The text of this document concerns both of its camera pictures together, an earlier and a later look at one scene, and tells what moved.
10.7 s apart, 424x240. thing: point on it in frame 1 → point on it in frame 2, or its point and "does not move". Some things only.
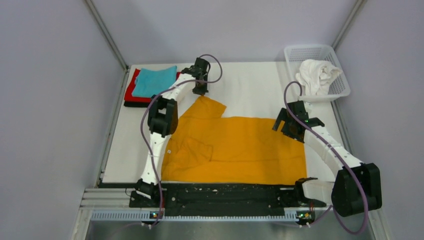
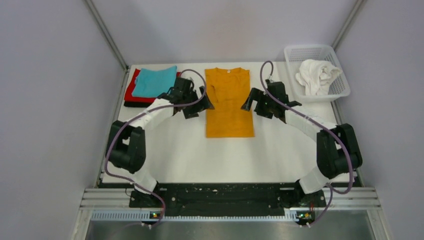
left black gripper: (201, 91) → (204, 104)
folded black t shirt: (138, 104) does not move
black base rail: (225, 200) does not move
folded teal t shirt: (149, 82) does not move
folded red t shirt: (129, 96) does not move
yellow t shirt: (205, 146) → (228, 89)
